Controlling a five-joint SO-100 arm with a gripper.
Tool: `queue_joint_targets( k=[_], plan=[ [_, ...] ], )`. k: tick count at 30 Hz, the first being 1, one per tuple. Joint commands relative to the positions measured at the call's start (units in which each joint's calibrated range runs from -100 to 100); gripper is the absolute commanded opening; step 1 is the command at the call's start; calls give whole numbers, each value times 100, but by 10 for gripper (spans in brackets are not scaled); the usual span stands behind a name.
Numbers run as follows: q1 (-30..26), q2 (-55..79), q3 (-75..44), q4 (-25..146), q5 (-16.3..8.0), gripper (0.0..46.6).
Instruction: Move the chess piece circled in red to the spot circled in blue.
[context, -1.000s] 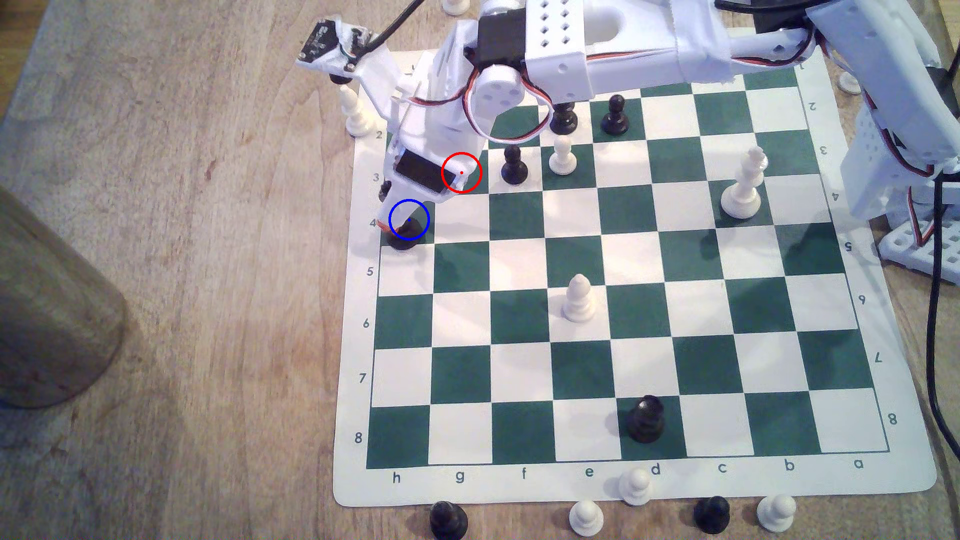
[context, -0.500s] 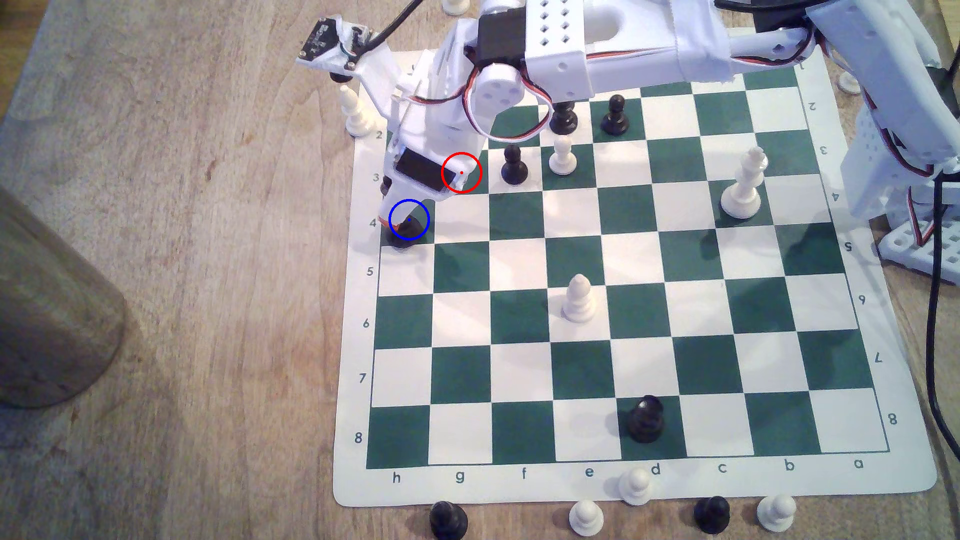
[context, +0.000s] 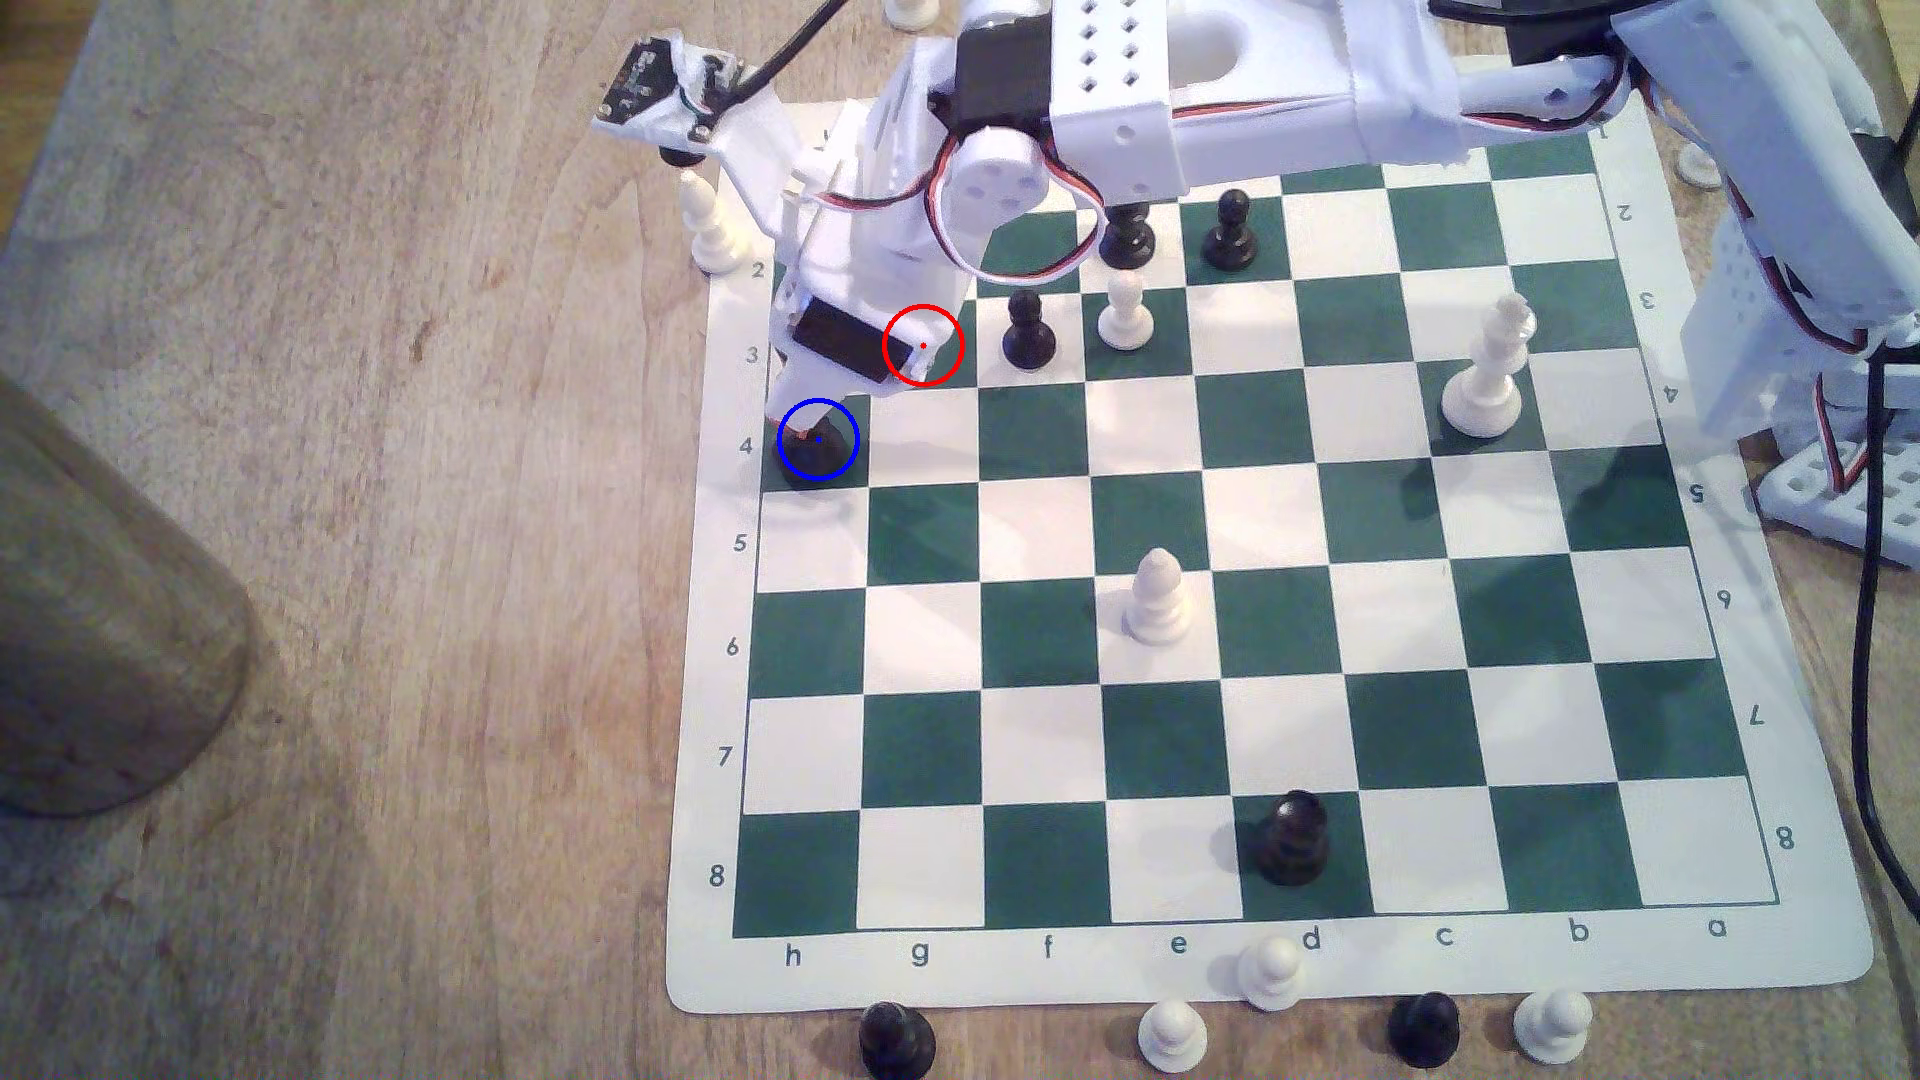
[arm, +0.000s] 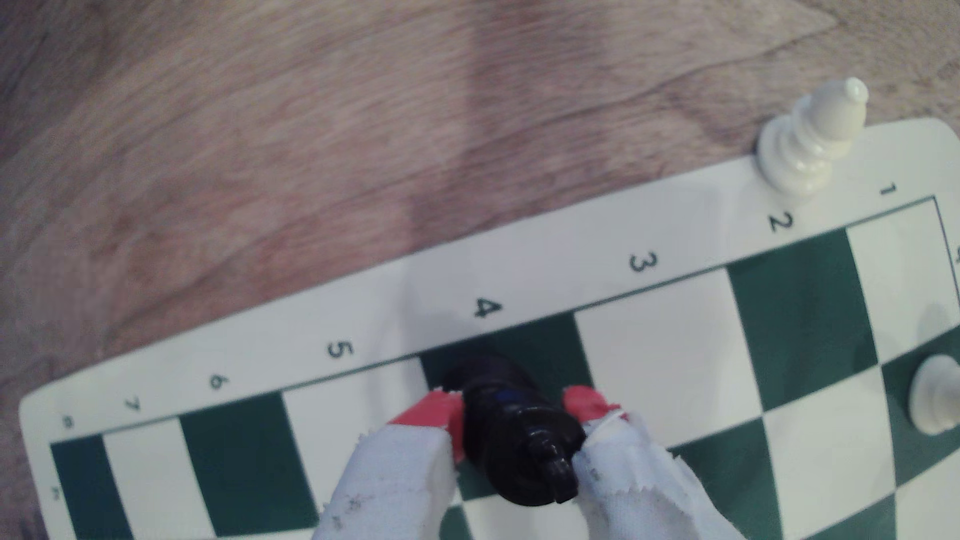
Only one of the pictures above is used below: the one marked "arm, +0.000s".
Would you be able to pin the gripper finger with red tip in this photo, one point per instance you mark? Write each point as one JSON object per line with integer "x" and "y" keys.
{"x": 390, "y": 487}
{"x": 637, "y": 487}

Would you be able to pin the black king chess piece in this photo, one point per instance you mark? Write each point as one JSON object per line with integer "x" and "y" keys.
{"x": 517, "y": 442}

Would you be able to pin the green and white chess mat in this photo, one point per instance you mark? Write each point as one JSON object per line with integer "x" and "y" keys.
{"x": 675, "y": 360}

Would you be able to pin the white bishop chess piece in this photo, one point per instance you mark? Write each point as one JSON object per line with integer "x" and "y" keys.
{"x": 806, "y": 142}

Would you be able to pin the white pawn on board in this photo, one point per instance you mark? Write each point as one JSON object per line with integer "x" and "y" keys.
{"x": 937, "y": 397}

